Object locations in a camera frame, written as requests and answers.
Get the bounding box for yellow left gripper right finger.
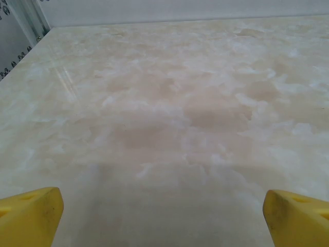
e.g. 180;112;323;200
264;189;329;247

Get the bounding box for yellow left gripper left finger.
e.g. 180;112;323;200
0;187;64;247

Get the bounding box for aluminium frame corner post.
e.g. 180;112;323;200
10;0;54;52

